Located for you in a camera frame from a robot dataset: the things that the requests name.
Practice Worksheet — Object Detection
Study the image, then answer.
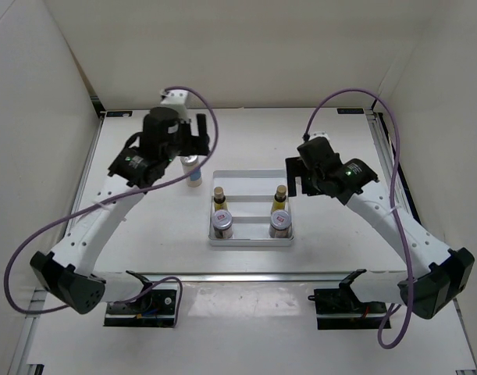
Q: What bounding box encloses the tall white shaker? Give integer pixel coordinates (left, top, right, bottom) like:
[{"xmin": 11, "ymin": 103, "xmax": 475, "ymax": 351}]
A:
[{"xmin": 180, "ymin": 155, "xmax": 202, "ymax": 188}]

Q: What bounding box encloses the small yellow bottle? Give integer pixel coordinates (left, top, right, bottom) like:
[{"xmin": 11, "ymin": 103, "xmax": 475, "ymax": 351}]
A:
[
  {"xmin": 213, "ymin": 186, "xmax": 228, "ymax": 211},
  {"xmin": 271, "ymin": 184, "xmax": 287, "ymax": 213}
]

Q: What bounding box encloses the dark spice jar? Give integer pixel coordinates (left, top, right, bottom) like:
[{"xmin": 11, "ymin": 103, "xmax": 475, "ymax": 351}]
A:
[
  {"xmin": 211, "ymin": 209, "xmax": 233, "ymax": 239},
  {"xmin": 269, "ymin": 209, "xmax": 292, "ymax": 238}
]

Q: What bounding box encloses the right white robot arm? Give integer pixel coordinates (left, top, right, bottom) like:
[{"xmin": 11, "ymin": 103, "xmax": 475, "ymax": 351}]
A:
[{"xmin": 285, "ymin": 137, "xmax": 475, "ymax": 320}]

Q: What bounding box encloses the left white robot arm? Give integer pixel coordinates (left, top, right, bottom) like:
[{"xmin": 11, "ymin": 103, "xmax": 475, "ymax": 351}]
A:
[{"xmin": 30, "ymin": 107, "xmax": 210, "ymax": 314}]

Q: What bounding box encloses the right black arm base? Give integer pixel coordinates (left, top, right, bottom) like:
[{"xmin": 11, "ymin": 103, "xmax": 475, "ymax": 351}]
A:
[{"xmin": 308, "ymin": 288, "xmax": 387, "ymax": 330}]

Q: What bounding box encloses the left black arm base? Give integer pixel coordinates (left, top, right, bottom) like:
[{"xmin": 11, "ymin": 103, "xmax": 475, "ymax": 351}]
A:
[{"xmin": 103, "ymin": 277, "xmax": 183, "ymax": 328}]

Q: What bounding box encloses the left black corner label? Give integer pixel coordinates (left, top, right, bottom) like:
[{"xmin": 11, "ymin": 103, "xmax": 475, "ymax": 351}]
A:
[{"xmin": 105, "ymin": 111, "xmax": 133, "ymax": 118}]

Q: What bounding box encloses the black corner label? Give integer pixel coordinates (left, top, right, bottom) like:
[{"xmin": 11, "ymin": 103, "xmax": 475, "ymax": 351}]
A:
[
  {"xmin": 105, "ymin": 111, "xmax": 133, "ymax": 118},
  {"xmin": 336, "ymin": 108, "xmax": 365, "ymax": 115}
]

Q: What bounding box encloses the right black corner label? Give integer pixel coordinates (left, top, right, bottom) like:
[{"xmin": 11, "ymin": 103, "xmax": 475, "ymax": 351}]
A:
[{"xmin": 336, "ymin": 108, "xmax": 365, "ymax": 115}]

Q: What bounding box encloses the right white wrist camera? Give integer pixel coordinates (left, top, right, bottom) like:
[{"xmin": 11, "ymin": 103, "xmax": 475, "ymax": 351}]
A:
[{"xmin": 302, "ymin": 131, "xmax": 330, "ymax": 142}]

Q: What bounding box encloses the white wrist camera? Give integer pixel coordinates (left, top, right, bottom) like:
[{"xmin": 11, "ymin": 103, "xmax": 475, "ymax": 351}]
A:
[
  {"xmin": 160, "ymin": 90, "xmax": 189, "ymax": 121},
  {"xmin": 302, "ymin": 131, "xmax": 330, "ymax": 142}
]

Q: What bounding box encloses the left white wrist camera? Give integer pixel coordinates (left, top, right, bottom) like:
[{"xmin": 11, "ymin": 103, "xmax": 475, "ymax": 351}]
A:
[{"xmin": 160, "ymin": 90, "xmax": 189, "ymax": 121}]

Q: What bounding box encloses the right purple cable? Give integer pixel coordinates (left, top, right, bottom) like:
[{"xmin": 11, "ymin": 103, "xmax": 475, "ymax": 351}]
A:
[{"xmin": 302, "ymin": 88, "xmax": 415, "ymax": 348}]

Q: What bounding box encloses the purple cable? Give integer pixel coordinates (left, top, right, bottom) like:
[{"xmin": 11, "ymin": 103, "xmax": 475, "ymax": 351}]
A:
[
  {"xmin": 3, "ymin": 85, "xmax": 219, "ymax": 316},
  {"xmin": 302, "ymin": 88, "xmax": 415, "ymax": 348}
]

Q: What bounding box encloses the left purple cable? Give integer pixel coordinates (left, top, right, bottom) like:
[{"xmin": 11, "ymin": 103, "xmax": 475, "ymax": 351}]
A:
[{"xmin": 3, "ymin": 85, "xmax": 219, "ymax": 316}]

